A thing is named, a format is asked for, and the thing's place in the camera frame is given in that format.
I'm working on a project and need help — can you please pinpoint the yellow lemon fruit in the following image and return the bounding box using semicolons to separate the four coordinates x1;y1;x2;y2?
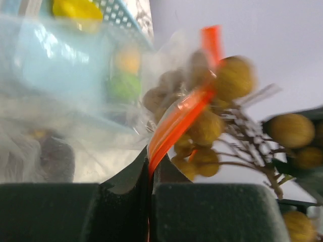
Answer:
115;48;141;75

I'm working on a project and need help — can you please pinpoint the yellow starfruit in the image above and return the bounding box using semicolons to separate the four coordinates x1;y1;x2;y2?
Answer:
52;0;103;32

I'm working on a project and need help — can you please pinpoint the light blue perforated plastic basket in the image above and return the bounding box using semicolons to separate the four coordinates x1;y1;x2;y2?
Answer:
1;1;152;132

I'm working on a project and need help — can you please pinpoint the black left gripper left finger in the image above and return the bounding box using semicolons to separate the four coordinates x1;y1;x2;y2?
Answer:
1;150;148;241

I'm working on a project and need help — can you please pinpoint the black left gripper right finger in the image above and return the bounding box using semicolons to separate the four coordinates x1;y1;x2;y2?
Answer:
149;157;290;241

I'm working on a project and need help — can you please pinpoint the brown nugget cluster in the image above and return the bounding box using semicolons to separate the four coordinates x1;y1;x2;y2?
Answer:
143;52;322;241

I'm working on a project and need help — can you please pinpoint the green wrinkled ball fruit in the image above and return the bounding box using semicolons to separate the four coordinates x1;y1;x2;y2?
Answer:
106;74;141;102

